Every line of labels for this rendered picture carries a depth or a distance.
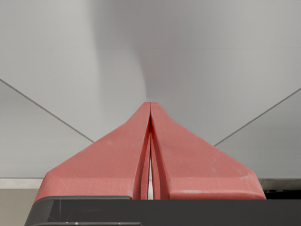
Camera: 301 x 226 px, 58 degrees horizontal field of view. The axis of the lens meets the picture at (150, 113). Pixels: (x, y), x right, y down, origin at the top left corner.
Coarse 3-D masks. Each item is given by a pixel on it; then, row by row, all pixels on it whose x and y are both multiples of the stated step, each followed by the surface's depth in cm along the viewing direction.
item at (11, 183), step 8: (0, 184) 47; (8, 184) 47; (16, 184) 47; (24, 184) 47; (32, 184) 47; (40, 184) 46; (264, 184) 46; (272, 184) 46; (280, 184) 46; (288, 184) 46; (296, 184) 46
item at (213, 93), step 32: (0, 64) 13; (32, 64) 13; (64, 64) 13; (96, 64) 13; (128, 64) 13; (160, 64) 13; (192, 64) 13; (224, 64) 13; (256, 64) 13; (288, 64) 13; (32, 96) 14; (64, 96) 14; (96, 96) 14; (128, 96) 14; (160, 96) 14; (192, 96) 14; (224, 96) 14; (256, 96) 14; (288, 96) 14; (96, 128) 15; (192, 128) 15; (224, 128) 15
